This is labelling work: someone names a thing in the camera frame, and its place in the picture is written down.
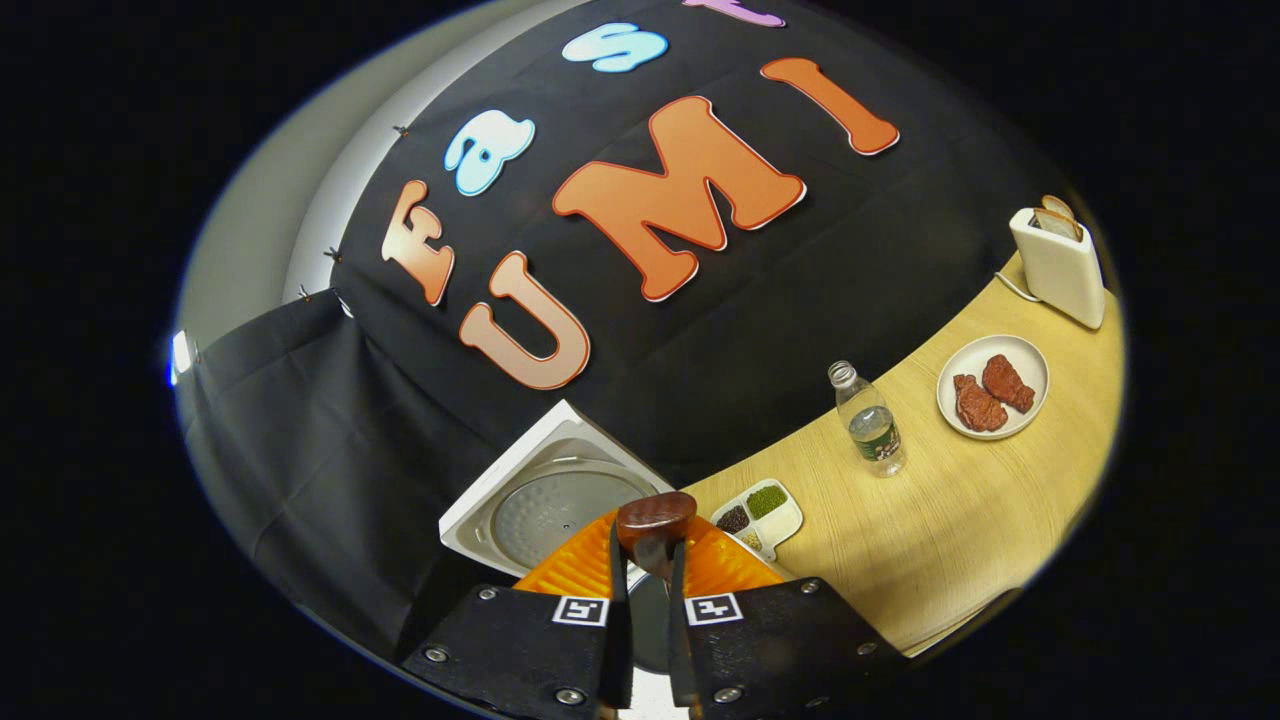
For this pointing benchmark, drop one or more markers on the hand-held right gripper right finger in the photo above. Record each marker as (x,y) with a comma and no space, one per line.
(680,650)

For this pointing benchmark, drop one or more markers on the white rice cooker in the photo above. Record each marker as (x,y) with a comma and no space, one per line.
(540,510)

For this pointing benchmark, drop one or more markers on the white round plate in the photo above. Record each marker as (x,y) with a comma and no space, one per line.
(1020,355)

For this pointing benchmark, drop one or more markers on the small ceiling light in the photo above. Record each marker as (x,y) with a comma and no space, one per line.
(181,355)

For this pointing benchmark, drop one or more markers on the clear plastic water bottle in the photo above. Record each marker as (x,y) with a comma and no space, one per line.
(872,425)

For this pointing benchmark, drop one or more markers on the dark wooden spoon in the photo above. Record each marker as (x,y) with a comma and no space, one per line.
(655,520)

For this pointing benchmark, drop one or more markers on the black backdrop cloth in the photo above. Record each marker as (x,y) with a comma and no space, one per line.
(800,250)

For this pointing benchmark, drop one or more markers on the row of small cloth clips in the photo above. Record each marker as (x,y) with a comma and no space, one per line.
(332,255)

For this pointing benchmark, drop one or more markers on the toast bread slice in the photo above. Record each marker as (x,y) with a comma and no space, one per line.
(1058,225)
(1058,204)

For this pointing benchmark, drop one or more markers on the white divided bean tray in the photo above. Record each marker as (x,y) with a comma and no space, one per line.
(785,520)

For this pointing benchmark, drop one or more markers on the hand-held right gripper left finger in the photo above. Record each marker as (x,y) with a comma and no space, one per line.
(618,650)

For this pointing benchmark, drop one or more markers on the white toaster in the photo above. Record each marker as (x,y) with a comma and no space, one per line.
(1065,275)

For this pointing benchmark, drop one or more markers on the red meat slice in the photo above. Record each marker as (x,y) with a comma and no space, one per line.
(1008,382)
(978,405)

